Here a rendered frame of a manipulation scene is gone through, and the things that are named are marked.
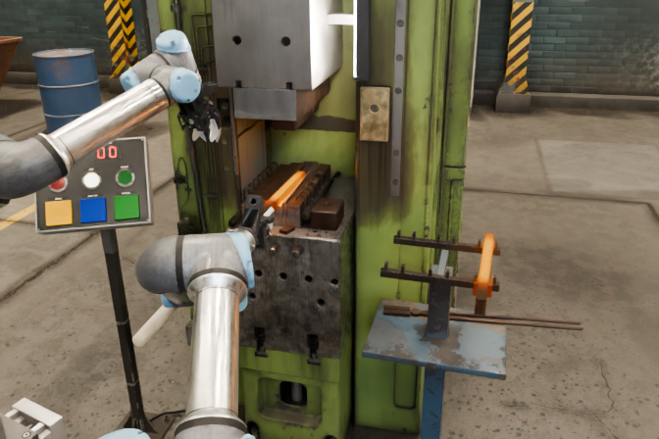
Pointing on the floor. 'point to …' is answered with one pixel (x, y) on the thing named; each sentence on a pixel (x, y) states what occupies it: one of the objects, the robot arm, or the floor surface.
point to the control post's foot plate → (148, 424)
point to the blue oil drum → (67, 84)
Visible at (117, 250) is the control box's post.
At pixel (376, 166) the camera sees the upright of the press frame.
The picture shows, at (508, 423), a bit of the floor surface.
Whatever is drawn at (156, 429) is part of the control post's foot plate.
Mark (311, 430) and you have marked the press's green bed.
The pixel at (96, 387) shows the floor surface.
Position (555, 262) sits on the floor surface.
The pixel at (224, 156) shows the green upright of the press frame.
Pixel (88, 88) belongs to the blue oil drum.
